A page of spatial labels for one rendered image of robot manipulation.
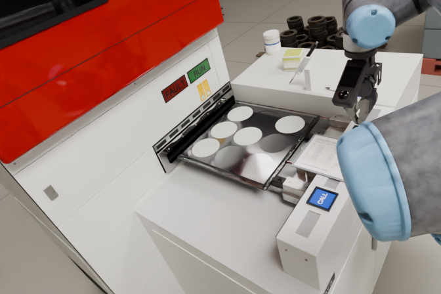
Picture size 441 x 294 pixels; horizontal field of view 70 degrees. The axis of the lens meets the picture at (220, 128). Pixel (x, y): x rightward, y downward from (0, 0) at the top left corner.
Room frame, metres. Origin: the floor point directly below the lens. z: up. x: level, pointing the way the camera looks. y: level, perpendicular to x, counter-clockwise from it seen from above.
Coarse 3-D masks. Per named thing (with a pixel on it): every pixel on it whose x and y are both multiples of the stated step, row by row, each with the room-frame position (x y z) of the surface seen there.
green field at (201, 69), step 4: (200, 64) 1.09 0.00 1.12; (204, 64) 1.11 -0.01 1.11; (208, 64) 1.12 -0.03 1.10; (196, 68) 1.08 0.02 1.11; (200, 68) 1.09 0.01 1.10; (204, 68) 1.10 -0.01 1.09; (208, 68) 1.12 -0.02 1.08; (188, 72) 1.05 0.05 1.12; (192, 72) 1.06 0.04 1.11; (196, 72) 1.07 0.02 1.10; (200, 72) 1.09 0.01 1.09; (204, 72) 1.10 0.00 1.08; (192, 76) 1.06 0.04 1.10; (196, 76) 1.07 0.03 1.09; (192, 80) 1.05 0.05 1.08
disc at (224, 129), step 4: (220, 124) 1.00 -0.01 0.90; (224, 124) 1.00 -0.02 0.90; (228, 124) 0.99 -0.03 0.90; (232, 124) 0.98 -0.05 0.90; (216, 128) 0.99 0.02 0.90; (220, 128) 0.98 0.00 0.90; (224, 128) 0.97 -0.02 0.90; (228, 128) 0.96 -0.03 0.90; (232, 128) 0.96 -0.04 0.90; (236, 128) 0.95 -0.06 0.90; (212, 132) 0.97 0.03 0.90; (216, 132) 0.96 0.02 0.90; (220, 132) 0.95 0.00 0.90; (224, 132) 0.95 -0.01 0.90; (228, 132) 0.94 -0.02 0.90; (232, 132) 0.93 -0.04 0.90; (216, 136) 0.93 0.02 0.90; (220, 136) 0.93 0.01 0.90; (224, 136) 0.92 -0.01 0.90
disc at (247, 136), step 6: (240, 132) 0.92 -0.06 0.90; (246, 132) 0.91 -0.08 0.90; (252, 132) 0.90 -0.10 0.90; (258, 132) 0.89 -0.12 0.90; (234, 138) 0.89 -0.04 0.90; (240, 138) 0.88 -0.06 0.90; (246, 138) 0.87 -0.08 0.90; (252, 138) 0.86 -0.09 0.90; (258, 138) 0.85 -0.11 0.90; (240, 144) 0.85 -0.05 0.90; (246, 144) 0.84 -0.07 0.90
